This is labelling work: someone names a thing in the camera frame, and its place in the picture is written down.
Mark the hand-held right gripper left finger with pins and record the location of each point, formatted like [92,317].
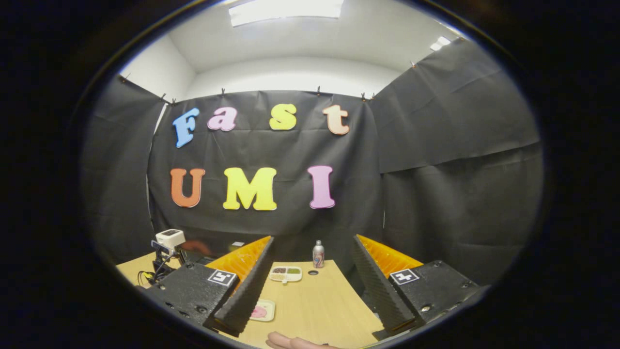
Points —
[247,295]

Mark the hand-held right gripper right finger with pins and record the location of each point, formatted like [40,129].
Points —
[378,291]

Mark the plate with pink food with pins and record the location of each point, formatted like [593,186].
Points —
[264,310]

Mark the white toaster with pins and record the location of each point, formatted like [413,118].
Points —
[170,240]

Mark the white divided dish with grains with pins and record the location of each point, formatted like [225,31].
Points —
[286,275]

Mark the silver drink can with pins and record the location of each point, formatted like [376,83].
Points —
[318,257]

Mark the black backdrop cloth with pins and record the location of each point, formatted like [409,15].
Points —
[436,194]

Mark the small ceiling light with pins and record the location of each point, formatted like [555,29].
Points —
[440,43]

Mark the large ceiling light panel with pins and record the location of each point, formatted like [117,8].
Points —
[286,12]

